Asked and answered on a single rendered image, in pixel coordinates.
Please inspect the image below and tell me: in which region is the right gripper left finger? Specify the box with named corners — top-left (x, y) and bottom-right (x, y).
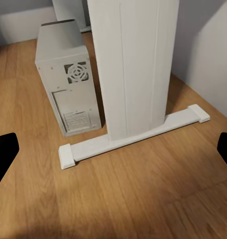
top-left (0, 132), bottom-right (19, 181)

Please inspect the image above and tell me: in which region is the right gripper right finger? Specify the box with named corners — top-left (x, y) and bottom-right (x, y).
top-left (217, 132), bottom-right (227, 164)

